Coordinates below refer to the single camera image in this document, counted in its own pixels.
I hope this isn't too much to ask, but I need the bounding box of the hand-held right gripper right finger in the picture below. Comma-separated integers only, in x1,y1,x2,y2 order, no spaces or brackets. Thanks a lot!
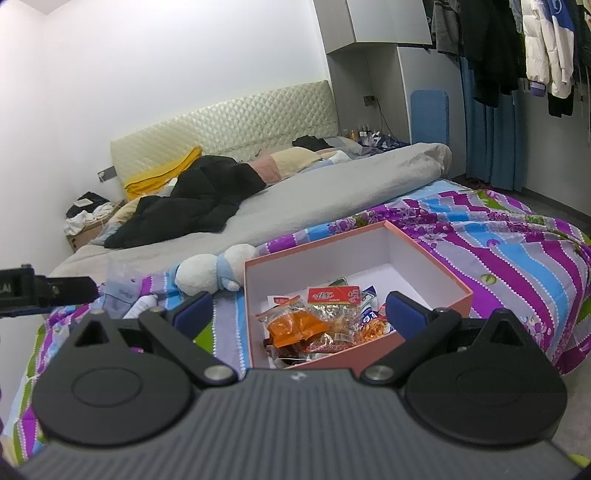
360,290,537,387

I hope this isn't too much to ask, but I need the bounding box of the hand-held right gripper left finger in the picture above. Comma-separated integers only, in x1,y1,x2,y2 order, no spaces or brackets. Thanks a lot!
67,291,238,386

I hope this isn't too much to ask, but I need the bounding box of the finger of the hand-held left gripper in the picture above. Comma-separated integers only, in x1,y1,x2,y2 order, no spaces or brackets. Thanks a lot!
44,275,100,306

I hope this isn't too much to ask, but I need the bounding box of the blue snack packet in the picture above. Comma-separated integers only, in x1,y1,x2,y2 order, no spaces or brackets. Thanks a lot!
355,286,398,344

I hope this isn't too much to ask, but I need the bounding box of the red label clear snack packet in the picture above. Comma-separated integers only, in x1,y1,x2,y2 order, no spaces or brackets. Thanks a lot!
302,285,365,356

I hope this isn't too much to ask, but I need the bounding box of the pink cardboard box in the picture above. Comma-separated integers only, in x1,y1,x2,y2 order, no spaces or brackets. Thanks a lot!
244,220,475,370

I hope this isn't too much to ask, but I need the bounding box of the orange snack packet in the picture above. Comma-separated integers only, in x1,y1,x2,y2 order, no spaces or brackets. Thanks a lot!
256,307,331,347

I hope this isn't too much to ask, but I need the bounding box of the white and blue plush toy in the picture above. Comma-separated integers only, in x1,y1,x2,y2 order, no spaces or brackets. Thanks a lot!
168,244,257,296

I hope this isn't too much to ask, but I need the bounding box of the clear zip bag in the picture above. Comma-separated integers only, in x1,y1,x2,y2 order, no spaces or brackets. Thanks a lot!
99,258,141,319

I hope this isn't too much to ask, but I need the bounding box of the brown cardboard box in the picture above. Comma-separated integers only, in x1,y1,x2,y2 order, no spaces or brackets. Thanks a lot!
67,219,116,254

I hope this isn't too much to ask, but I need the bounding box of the white spray bottle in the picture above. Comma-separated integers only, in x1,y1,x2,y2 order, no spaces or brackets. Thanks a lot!
124,294,158,319

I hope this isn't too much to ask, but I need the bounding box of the light blue cloth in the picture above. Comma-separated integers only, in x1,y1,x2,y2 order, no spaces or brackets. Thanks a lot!
92,226,121,247

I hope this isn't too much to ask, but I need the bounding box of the pile of clothes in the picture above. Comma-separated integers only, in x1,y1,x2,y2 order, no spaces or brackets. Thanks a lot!
65,191,123,236

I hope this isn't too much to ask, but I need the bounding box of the tan pillow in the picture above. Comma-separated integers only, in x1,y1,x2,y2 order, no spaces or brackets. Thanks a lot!
108,196,155,227

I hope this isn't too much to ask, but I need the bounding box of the black jacket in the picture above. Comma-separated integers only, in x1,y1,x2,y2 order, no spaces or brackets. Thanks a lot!
104,154,267,247

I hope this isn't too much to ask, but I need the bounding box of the yellow cloth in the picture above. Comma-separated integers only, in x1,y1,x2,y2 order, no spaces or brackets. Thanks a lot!
124,145,204,201

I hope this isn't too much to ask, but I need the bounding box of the grey duvet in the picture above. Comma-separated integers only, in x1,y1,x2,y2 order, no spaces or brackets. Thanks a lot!
46,142,453,282

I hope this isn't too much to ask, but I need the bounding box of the pink pillow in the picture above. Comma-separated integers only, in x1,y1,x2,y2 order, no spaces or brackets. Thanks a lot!
249,154,282,183

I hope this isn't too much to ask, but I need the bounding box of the beige pillow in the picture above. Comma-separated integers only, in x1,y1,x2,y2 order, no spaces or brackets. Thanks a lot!
270,147,324,178

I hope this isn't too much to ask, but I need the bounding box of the group of small toiletry bottles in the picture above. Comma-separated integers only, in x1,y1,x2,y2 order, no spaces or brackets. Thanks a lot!
351,124,402,148

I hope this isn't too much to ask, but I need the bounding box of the blue curtain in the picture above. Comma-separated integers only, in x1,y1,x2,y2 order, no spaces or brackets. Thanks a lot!
459,55,529,192

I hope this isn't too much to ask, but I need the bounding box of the cream quilted headboard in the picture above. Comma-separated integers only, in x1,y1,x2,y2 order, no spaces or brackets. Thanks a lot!
110,79,340,185

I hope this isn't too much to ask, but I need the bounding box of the blue board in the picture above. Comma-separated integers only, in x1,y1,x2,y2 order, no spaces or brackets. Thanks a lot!
410,89,451,174

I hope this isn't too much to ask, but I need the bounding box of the black cloth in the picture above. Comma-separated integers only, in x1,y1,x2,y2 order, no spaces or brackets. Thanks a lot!
292,135,335,151

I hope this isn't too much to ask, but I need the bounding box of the row of hanging clothes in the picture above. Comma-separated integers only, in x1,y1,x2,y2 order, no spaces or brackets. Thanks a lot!
422,0,591,118

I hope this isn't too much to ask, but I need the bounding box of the white wardrobe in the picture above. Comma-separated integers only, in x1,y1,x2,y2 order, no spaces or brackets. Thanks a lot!
314,0,467,178

